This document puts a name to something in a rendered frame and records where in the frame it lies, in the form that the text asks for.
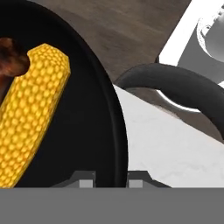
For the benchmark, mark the black bowl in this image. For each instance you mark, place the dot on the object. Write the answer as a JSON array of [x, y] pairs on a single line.
[[87, 116]]

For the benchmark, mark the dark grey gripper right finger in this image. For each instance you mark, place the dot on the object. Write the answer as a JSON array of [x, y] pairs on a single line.
[[138, 178]]

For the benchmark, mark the black and white round thing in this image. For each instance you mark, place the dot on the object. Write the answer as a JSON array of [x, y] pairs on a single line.
[[180, 81]]

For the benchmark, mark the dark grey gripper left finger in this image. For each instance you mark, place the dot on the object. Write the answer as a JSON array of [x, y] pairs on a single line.
[[84, 178]]

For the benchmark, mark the yellow corn cob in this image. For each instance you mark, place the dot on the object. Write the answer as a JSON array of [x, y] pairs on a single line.
[[32, 105]]

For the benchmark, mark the brown chicken drumstick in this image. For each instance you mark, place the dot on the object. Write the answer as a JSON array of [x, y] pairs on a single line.
[[11, 61]]

